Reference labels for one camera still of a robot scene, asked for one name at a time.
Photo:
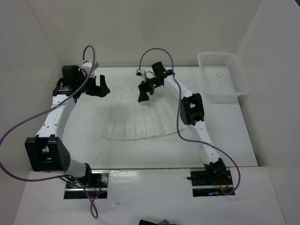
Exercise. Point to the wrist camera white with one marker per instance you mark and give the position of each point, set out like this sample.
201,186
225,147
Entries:
140,72
89,69

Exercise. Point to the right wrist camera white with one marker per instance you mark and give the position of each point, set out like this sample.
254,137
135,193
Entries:
140,72

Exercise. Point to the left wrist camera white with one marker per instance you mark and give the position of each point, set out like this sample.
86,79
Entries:
89,69

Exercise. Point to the white pleated skirt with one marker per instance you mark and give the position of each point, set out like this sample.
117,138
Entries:
129,120

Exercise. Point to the white plastic basket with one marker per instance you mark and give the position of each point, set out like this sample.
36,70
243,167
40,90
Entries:
228,88

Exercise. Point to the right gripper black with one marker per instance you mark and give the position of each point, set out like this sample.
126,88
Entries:
142,87

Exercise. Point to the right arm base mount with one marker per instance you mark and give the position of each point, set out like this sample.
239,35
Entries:
203,187

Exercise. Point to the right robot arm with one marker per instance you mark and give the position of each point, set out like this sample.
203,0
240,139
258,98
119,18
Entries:
191,113

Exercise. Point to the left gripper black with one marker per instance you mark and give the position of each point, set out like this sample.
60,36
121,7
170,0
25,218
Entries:
101,91

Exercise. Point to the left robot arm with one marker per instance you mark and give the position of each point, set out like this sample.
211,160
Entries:
46,150

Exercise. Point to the dark object bottom edge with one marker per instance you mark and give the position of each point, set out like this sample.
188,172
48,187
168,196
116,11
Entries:
146,222

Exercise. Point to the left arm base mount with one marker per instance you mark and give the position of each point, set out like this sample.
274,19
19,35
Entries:
96,186

